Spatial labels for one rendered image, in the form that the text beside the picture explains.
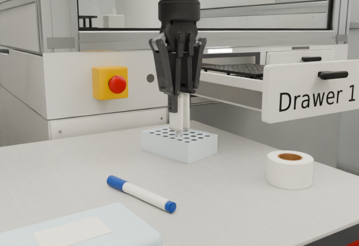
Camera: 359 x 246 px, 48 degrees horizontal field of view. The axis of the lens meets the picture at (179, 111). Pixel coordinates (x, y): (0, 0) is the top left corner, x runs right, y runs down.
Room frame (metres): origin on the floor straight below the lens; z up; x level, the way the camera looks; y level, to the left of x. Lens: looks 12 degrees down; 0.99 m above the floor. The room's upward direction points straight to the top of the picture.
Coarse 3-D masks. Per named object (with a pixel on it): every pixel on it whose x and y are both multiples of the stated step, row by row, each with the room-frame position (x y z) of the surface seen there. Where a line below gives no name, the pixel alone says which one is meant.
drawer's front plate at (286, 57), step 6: (270, 54) 1.18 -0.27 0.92; (276, 54) 1.19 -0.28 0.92; (282, 54) 1.20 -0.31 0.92; (288, 54) 1.21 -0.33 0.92; (294, 54) 1.23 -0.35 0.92; (300, 54) 1.24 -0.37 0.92; (306, 54) 1.25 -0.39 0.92; (312, 54) 1.27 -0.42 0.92; (318, 54) 1.28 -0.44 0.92; (324, 54) 1.30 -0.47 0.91; (330, 54) 1.31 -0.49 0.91; (270, 60) 1.17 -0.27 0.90; (276, 60) 1.19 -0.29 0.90; (282, 60) 1.20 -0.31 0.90; (288, 60) 1.21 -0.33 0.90; (294, 60) 1.23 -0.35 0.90; (300, 60) 1.24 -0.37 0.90; (324, 60) 1.30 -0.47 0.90; (330, 60) 1.32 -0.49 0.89
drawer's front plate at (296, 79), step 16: (288, 64) 0.77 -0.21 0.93; (304, 64) 0.78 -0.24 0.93; (320, 64) 0.81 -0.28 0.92; (336, 64) 0.83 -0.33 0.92; (352, 64) 0.86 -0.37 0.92; (272, 80) 0.74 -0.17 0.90; (288, 80) 0.76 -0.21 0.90; (304, 80) 0.79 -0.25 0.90; (320, 80) 0.81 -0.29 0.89; (336, 80) 0.84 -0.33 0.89; (352, 80) 0.87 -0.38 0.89; (272, 96) 0.74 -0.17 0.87; (320, 96) 0.81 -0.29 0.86; (336, 96) 0.84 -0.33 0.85; (272, 112) 0.74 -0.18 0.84; (288, 112) 0.76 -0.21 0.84; (304, 112) 0.79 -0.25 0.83; (320, 112) 0.81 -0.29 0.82; (336, 112) 0.84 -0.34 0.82
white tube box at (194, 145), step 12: (144, 132) 0.75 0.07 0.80; (156, 132) 0.76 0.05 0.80; (168, 132) 0.76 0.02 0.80; (192, 132) 0.77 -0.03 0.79; (204, 132) 0.75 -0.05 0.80; (144, 144) 0.75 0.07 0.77; (156, 144) 0.73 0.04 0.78; (168, 144) 0.71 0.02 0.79; (180, 144) 0.69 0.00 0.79; (192, 144) 0.68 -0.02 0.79; (204, 144) 0.71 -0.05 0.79; (216, 144) 0.73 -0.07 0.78; (168, 156) 0.71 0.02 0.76; (180, 156) 0.69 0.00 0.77; (192, 156) 0.68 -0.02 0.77; (204, 156) 0.71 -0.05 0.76
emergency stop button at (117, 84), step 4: (116, 76) 0.87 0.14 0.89; (120, 76) 0.87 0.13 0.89; (112, 80) 0.86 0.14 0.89; (116, 80) 0.86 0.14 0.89; (120, 80) 0.86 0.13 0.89; (124, 80) 0.87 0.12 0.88; (108, 84) 0.86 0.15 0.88; (112, 84) 0.86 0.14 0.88; (116, 84) 0.86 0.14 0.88; (120, 84) 0.86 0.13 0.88; (124, 84) 0.87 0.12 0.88; (112, 88) 0.86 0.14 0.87; (116, 88) 0.86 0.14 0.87; (120, 88) 0.86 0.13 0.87; (124, 88) 0.87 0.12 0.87; (116, 92) 0.86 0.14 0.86; (120, 92) 0.87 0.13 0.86
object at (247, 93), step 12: (204, 72) 0.95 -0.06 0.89; (216, 72) 1.11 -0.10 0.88; (204, 84) 0.94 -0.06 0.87; (216, 84) 0.90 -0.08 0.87; (228, 84) 0.87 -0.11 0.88; (240, 84) 0.83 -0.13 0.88; (252, 84) 0.80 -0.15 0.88; (204, 96) 0.94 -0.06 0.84; (216, 96) 0.90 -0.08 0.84; (228, 96) 0.86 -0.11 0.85; (240, 96) 0.83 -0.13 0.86; (252, 96) 0.80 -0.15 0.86; (252, 108) 0.80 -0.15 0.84
